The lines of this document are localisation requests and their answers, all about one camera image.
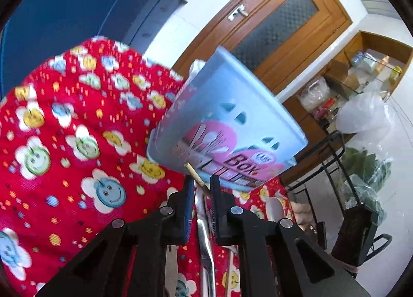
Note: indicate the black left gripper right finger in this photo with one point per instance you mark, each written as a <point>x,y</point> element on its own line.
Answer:
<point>276,258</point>

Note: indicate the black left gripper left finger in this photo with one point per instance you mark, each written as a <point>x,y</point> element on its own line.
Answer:
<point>128,259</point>

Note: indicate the white plastic spoon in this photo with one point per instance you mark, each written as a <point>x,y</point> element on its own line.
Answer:
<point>274,209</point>

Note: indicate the wooden chopstick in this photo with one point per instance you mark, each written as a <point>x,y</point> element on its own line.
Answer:
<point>201,184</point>

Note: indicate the light blue utensil box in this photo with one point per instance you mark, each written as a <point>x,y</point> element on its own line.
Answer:
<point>225,122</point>

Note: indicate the blue lower kitchen cabinets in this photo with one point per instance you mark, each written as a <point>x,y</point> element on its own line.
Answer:
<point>40,29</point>

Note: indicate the steel knife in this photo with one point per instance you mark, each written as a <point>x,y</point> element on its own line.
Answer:
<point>207,267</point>

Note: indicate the green leafy vegetables bag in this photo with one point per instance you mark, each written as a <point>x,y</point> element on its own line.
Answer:
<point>367,175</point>

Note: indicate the red smiley flower tablecloth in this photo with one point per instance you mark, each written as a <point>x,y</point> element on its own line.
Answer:
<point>74,136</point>

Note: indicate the red sauce bottle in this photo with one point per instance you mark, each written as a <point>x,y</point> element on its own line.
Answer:
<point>321,110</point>

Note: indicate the white plastic bag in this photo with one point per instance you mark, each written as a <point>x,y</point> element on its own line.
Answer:
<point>363,113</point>

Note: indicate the clear plastic jug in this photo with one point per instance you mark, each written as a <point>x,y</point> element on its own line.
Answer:
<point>314,93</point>

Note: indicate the wooden corner shelf cabinet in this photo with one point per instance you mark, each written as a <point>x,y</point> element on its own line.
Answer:
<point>342,83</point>

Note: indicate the wooden door with glass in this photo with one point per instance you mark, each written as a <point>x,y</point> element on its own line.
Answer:
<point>277,41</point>

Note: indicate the black wire rack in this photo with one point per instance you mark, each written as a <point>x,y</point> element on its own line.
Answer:
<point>357,241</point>

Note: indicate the silver door handle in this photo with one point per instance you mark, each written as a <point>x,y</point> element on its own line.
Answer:
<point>238,11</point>

